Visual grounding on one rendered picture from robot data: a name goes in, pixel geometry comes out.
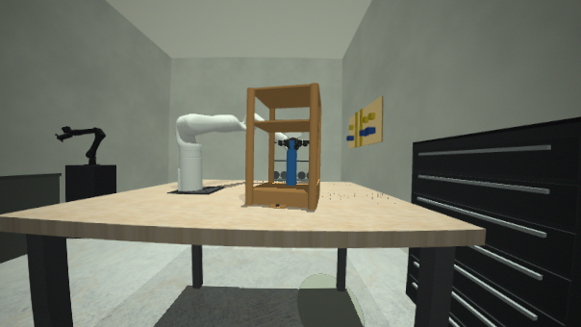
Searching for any blue bottle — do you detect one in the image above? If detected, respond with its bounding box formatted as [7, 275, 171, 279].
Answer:
[286, 140, 297, 186]

